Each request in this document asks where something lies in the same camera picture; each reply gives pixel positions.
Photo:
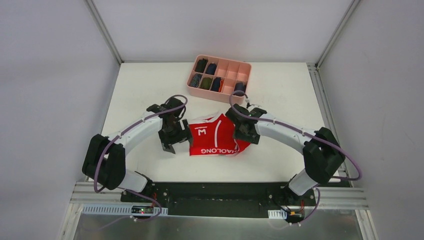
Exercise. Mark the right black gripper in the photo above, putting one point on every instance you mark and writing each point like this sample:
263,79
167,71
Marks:
243,133

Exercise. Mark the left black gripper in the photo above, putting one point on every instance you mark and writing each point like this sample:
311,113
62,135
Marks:
174,137

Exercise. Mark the red underwear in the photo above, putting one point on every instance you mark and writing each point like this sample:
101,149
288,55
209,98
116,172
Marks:
213,136

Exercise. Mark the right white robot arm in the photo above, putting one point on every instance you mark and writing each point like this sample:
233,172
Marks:
322,155

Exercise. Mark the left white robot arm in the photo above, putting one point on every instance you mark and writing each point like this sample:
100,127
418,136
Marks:
105,160

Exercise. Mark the dark blue rolled underwear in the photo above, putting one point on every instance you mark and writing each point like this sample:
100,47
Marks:
240,89

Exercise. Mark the blue orange rolled underwear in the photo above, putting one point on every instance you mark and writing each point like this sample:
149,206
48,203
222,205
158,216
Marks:
217,84

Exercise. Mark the olive green rolled underwear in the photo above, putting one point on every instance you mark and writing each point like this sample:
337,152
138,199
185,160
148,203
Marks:
206,83

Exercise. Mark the blue striped rolled underwear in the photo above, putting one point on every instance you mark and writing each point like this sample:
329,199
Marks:
195,80

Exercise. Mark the navy rolled underwear top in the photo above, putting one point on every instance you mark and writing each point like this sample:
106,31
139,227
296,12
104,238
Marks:
211,69

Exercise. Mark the black rolled underwear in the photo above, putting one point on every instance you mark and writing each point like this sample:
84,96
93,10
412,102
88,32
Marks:
201,65

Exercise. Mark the pink compartment organizer box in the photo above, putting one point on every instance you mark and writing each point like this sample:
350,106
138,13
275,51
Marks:
232,71

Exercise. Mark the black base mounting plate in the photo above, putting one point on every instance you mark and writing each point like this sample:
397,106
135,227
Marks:
225,199

